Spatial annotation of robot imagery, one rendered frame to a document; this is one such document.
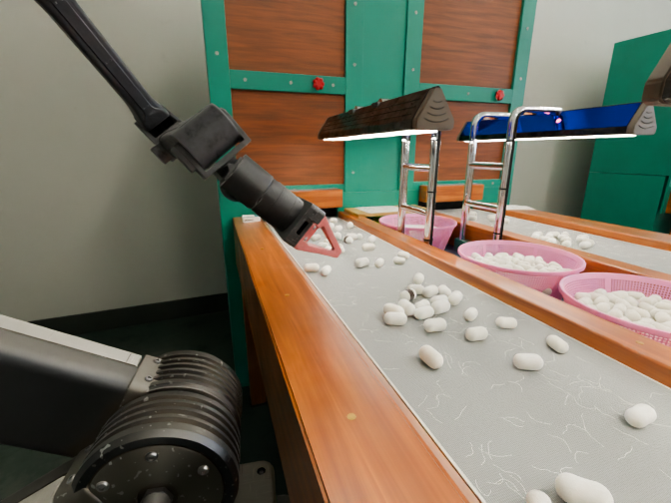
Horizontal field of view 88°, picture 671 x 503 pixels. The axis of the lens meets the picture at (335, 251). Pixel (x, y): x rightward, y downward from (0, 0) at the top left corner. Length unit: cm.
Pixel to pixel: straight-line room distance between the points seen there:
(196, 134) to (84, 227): 186
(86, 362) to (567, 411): 48
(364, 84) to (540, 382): 124
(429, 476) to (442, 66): 154
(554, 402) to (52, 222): 225
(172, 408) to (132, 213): 195
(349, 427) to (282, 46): 128
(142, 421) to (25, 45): 213
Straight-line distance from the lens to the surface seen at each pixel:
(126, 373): 39
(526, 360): 50
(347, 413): 36
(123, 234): 228
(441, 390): 44
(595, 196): 360
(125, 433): 35
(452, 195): 163
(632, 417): 48
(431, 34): 168
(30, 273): 244
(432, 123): 68
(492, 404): 44
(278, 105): 139
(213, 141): 48
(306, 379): 40
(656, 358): 58
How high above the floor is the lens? 100
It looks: 16 degrees down
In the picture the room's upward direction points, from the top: straight up
